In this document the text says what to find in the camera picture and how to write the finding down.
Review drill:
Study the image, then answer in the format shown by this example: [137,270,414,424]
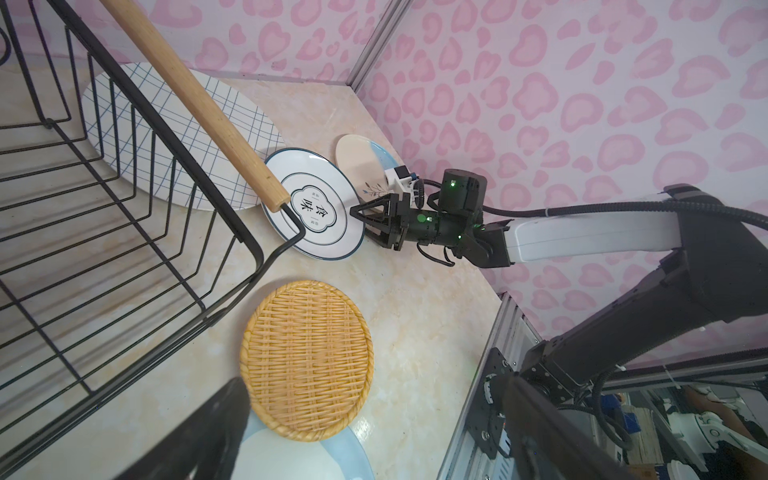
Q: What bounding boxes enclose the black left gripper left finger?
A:
[118,378,250,479]

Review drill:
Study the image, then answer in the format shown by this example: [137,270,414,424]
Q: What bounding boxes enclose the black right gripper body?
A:
[389,169,513,269]

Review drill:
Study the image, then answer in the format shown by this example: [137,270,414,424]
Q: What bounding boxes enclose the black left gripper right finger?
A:
[505,376,634,479]

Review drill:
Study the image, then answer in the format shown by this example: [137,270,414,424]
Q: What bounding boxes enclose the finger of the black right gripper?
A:
[349,194,400,225]
[363,218,403,251]

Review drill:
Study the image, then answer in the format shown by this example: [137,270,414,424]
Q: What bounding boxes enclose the cream and blue plate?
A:
[335,134,399,201]

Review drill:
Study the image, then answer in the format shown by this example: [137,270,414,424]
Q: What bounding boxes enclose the white cloud motif plate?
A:
[265,148,364,261]

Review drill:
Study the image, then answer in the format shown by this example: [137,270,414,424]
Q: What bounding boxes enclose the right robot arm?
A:
[349,169,767,406]

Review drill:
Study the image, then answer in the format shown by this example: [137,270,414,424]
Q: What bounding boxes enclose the large pastel colour-block plate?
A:
[231,412,374,480]

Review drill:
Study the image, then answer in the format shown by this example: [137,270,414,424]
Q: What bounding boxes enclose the tan woven bamboo tray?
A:
[239,280,374,442]

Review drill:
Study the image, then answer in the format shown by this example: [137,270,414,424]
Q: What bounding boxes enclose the white grid pattern plate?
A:
[81,62,286,211]

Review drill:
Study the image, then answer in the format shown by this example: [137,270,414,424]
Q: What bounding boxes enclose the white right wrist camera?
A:
[385,165,419,208]

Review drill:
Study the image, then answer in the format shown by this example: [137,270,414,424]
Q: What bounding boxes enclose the black wire dish rack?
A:
[1,1,298,478]

